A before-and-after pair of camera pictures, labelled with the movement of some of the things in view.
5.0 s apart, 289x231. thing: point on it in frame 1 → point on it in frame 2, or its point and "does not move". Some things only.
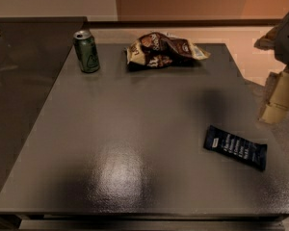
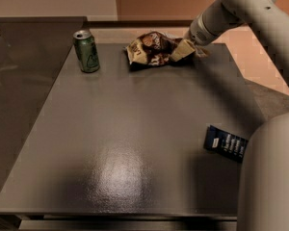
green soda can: (86, 49) does not move
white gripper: (288, 40) → (197, 36)
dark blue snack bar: (252, 155) does not move
